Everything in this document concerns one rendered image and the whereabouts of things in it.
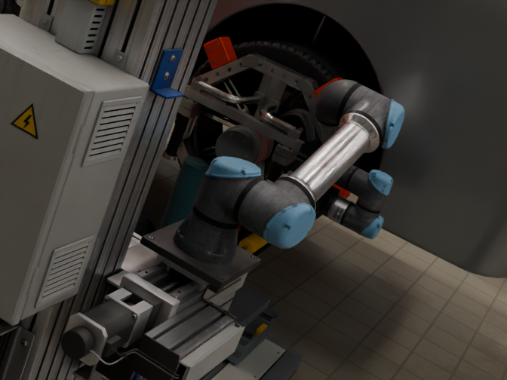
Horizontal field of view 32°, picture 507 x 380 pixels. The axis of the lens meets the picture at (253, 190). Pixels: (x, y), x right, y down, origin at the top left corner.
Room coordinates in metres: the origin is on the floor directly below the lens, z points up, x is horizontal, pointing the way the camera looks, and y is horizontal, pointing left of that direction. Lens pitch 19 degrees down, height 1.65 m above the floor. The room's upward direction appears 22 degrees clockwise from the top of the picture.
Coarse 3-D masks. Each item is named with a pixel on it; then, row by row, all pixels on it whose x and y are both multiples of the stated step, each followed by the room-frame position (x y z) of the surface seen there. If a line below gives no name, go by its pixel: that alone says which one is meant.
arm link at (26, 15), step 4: (24, 0) 1.92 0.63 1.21; (28, 0) 1.91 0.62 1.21; (32, 0) 1.90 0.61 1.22; (36, 0) 1.90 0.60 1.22; (24, 4) 1.91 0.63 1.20; (28, 4) 1.91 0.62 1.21; (32, 4) 1.90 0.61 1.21; (20, 8) 1.93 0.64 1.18; (24, 8) 1.91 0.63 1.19; (28, 8) 1.91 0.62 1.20; (32, 8) 1.90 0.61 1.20; (20, 12) 1.92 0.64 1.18; (24, 12) 1.91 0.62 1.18; (28, 12) 1.90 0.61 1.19; (32, 12) 1.90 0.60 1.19; (20, 16) 1.92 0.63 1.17; (24, 16) 1.91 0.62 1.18; (28, 16) 1.90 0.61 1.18; (28, 20) 1.90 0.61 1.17
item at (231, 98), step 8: (264, 80) 2.78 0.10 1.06; (192, 88) 2.64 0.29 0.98; (200, 88) 2.63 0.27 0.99; (208, 88) 2.63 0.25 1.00; (216, 88) 2.63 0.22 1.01; (264, 88) 2.77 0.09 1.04; (216, 96) 2.62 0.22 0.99; (224, 96) 2.62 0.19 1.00; (232, 96) 2.63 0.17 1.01; (248, 96) 2.70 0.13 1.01; (256, 96) 2.74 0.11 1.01; (264, 96) 2.77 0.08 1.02; (240, 104) 2.65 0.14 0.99
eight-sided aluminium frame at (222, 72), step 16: (240, 64) 2.82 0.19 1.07; (256, 64) 2.79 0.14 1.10; (272, 64) 2.78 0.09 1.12; (192, 80) 2.85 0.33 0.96; (208, 80) 2.83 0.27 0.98; (288, 80) 2.76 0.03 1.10; (304, 80) 2.75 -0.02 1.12; (304, 96) 2.74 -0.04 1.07; (192, 128) 2.89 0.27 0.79; (320, 128) 2.72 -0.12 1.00
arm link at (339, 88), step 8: (344, 80) 2.21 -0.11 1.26; (328, 88) 2.20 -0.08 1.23; (336, 88) 2.18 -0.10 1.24; (344, 88) 2.18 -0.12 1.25; (320, 96) 2.22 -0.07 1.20; (328, 96) 2.18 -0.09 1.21; (336, 96) 2.17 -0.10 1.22; (344, 96) 2.16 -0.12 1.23; (320, 104) 2.21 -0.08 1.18; (328, 104) 2.18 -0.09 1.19; (336, 104) 2.16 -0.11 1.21; (320, 112) 2.22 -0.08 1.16; (328, 112) 2.18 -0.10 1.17; (336, 112) 2.16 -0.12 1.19; (320, 120) 2.25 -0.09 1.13; (328, 120) 2.22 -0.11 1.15; (328, 128) 2.28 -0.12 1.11; (336, 128) 2.28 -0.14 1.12; (328, 136) 2.31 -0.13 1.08; (352, 168) 2.47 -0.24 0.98; (344, 176) 2.45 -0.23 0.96; (336, 184) 2.48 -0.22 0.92; (344, 184) 2.45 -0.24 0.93
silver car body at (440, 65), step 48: (240, 0) 2.99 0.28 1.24; (288, 0) 2.94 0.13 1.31; (336, 0) 2.90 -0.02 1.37; (384, 0) 2.86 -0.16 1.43; (432, 0) 2.82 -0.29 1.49; (480, 0) 2.79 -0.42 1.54; (384, 48) 2.84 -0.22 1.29; (432, 48) 2.81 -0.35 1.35; (480, 48) 2.77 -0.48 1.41; (432, 96) 2.79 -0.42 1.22; (480, 96) 2.75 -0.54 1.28; (432, 144) 2.77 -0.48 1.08; (480, 144) 2.74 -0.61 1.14; (432, 192) 2.75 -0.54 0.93; (480, 192) 2.72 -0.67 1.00; (432, 240) 2.74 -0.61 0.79; (480, 240) 2.70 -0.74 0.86
